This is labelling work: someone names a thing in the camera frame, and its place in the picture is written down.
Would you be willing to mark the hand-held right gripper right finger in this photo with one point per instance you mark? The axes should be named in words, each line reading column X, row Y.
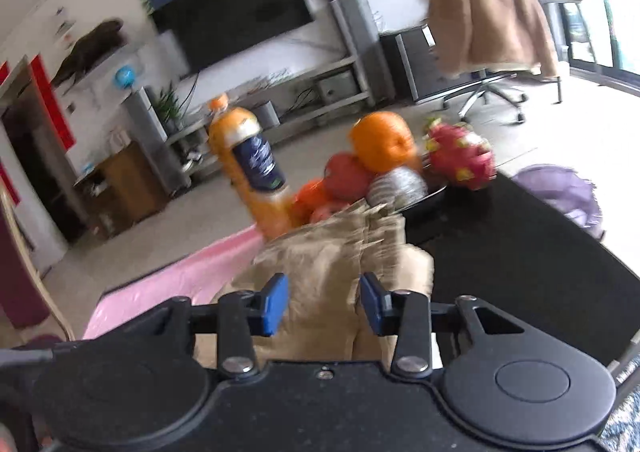
column 372, row 304

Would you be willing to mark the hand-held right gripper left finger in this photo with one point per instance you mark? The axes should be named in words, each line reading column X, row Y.
column 275, row 304

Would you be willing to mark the beige pants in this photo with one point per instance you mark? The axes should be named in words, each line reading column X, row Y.
column 325, row 272

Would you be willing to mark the pink mat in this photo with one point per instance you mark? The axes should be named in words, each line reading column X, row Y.
column 175, row 277

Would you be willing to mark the small tangerine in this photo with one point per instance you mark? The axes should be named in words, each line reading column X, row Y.
column 310, row 197

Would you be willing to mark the black fruit bowl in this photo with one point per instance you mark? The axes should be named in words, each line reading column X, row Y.
column 430, row 199

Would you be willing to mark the orange juice bottle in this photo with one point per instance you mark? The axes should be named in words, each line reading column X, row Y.
column 255, row 162

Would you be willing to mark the large orange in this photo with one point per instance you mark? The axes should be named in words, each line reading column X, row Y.
column 382, row 140

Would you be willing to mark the pink dragon fruit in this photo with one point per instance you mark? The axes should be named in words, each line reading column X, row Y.
column 460, row 152

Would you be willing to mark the small silver box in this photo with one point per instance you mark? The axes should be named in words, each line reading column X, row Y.
column 337, row 86
column 266, row 115

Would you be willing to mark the brown wooden cabinet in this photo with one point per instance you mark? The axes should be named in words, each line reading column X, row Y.
column 125, row 187

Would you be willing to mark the silver tower speaker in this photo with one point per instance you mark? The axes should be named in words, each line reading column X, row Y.
column 155, row 137
column 357, row 47

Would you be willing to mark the purple cloth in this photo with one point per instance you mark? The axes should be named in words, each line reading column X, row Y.
column 560, row 192

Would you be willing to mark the white television stand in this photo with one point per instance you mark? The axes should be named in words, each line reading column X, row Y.
column 305, row 82

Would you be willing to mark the green potted plant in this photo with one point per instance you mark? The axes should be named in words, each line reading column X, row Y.
column 167, row 107

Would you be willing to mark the grey drawer cabinet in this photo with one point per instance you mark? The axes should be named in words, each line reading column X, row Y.
column 415, row 67

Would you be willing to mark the grey office chair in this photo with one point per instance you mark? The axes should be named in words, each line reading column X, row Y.
column 487, row 92

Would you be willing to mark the maroon upholstered chair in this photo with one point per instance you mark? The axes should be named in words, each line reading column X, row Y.
column 15, row 262

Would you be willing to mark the small blue globe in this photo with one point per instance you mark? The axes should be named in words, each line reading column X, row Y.
column 125, row 77

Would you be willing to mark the grey patterned cloth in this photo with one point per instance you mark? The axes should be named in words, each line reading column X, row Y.
column 625, row 422

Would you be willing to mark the black flat television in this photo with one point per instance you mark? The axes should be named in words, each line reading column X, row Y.
column 235, row 17

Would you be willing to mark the red paper banner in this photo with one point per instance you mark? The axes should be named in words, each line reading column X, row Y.
column 52, row 102

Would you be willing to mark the tan jacket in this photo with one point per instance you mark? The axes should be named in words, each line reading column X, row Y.
column 490, row 17

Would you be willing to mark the brown otter figure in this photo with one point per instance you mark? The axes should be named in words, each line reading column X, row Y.
column 90, row 50

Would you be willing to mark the glass balcony door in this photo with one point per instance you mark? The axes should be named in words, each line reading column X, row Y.
column 590, row 22

